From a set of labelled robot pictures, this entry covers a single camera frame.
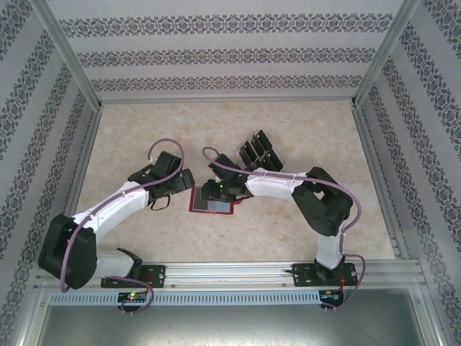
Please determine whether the red card holder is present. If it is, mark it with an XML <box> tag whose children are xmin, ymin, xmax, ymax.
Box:
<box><xmin>188</xmin><ymin>185</ymin><xmax>243</xmax><ymax>216</ymax></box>

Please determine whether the rack of black slots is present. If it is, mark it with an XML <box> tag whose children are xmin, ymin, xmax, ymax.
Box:
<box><xmin>236</xmin><ymin>128</ymin><xmax>286</xmax><ymax>173</ymax></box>

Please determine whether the left green circuit board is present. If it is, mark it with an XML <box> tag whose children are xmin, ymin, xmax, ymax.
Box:
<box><xmin>117</xmin><ymin>291</ymin><xmax>148</xmax><ymax>303</ymax></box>

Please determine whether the grey metal sheet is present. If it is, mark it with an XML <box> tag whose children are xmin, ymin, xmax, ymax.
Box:
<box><xmin>19</xmin><ymin>303</ymin><xmax>443</xmax><ymax>346</ymax></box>

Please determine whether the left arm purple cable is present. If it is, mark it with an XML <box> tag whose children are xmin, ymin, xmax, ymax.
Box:
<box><xmin>59</xmin><ymin>138</ymin><xmax>187</xmax><ymax>314</ymax></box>

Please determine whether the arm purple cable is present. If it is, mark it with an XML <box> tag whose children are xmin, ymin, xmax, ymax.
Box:
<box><xmin>59</xmin><ymin>138</ymin><xmax>187</xmax><ymax>314</ymax></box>
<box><xmin>202</xmin><ymin>146</ymin><xmax>368</xmax><ymax>313</ymax></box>

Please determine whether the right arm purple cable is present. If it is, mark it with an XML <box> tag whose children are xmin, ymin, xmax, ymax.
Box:
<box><xmin>202</xmin><ymin>146</ymin><xmax>368</xmax><ymax>313</ymax></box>

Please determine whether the thin black looped cable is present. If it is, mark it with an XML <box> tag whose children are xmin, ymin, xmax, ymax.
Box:
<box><xmin>148</xmin><ymin>195</ymin><xmax>171</xmax><ymax>212</ymax></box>

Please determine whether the aluminium side rail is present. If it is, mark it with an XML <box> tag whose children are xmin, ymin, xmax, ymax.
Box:
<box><xmin>52</xmin><ymin>107</ymin><xmax>104</xmax><ymax>264</ymax></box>
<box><xmin>352</xmin><ymin>107</ymin><xmax>411</xmax><ymax>261</ymax></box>

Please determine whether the aluminium mounting rail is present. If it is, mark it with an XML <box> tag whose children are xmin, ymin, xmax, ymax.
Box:
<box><xmin>34</xmin><ymin>259</ymin><xmax>430</xmax><ymax>290</ymax></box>

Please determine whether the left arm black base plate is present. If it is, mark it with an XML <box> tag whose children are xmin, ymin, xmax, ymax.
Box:
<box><xmin>100</xmin><ymin>265</ymin><xmax>167</xmax><ymax>289</ymax></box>

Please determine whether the grey slotted cable duct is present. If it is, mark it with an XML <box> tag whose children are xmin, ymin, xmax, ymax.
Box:
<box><xmin>48</xmin><ymin>290</ymin><xmax>321</xmax><ymax>305</ymax></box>

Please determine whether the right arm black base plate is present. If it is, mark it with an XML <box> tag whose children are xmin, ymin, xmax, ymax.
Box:
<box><xmin>292</xmin><ymin>262</ymin><xmax>356</xmax><ymax>288</ymax></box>

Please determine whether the aluminium frame post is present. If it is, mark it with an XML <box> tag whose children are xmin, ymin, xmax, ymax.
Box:
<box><xmin>30</xmin><ymin>0</ymin><xmax>104</xmax><ymax>113</ymax></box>
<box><xmin>349</xmin><ymin>0</ymin><xmax>421</xmax><ymax>110</ymax></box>

